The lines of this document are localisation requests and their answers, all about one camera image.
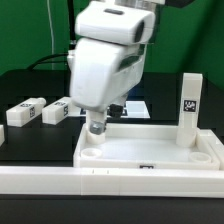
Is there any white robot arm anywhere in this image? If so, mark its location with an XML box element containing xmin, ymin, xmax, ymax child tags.
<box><xmin>68</xmin><ymin>0</ymin><xmax>194</xmax><ymax>135</ymax></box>

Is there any white desk top tray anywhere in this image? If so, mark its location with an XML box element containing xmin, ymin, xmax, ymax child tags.
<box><xmin>73</xmin><ymin>124</ymin><xmax>221</xmax><ymax>170</ymax></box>

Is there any black cable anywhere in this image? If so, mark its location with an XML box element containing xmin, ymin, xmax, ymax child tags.
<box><xmin>27</xmin><ymin>52</ymin><xmax>73</xmax><ymax>70</ymax></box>

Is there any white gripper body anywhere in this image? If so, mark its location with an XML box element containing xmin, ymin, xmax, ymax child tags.
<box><xmin>70</xmin><ymin>38</ymin><xmax>145</xmax><ymax>112</ymax></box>

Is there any white cable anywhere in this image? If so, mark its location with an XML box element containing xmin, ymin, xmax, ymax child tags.
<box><xmin>46</xmin><ymin>0</ymin><xmax>56</xmax><ymax>70</ymax></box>

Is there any white block left edge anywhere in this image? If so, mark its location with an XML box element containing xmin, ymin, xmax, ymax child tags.
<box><xmin>0</xmin><ymin>125</ymin><xmax>5</xmax><ymax>147</ymax></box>

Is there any white front fence bar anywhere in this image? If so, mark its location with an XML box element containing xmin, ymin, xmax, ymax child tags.
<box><xmin>0</xmin><ymin>166</ymin><xmax>224</xmax><ymax>198</ymax></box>

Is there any white fiducial marker sheet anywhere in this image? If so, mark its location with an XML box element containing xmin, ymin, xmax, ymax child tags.
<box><xmin>68</xmin><ymin>99</ymin><xmax>152</xmax><ymax>120</ymax></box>

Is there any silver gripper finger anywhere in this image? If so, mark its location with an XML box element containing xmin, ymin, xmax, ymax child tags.
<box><xmin>86</xmin><ymin>110</ymin><xmax>107</xmax><ymax>135</ymax></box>
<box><xmin>109</xmin><ymin>102</ymin><xmax>125</xmax><ymax>118</ymax></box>

